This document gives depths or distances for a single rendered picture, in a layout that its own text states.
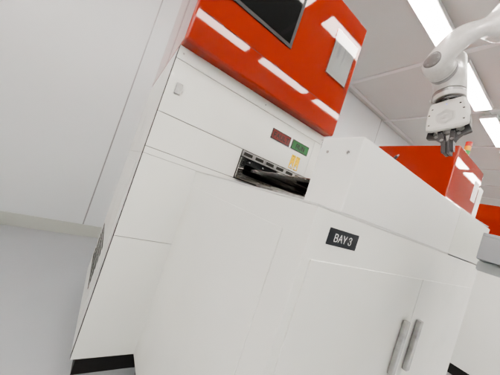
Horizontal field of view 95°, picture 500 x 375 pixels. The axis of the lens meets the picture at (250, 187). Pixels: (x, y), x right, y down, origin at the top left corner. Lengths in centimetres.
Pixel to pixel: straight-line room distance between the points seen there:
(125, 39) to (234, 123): 171
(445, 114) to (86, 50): 236
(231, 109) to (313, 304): 77
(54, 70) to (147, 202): 173
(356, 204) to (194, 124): 66
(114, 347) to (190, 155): 76
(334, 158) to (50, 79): 225
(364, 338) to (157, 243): 71
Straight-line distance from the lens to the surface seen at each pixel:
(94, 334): 109
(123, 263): 96
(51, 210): 245
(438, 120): 93
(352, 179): 44
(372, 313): 63
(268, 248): 44
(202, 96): 95
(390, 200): 56
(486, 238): 61
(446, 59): 94
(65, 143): 238
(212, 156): 94
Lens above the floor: 80
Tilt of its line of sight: 2 degrees up
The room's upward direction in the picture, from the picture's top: 19 degrees clockwise
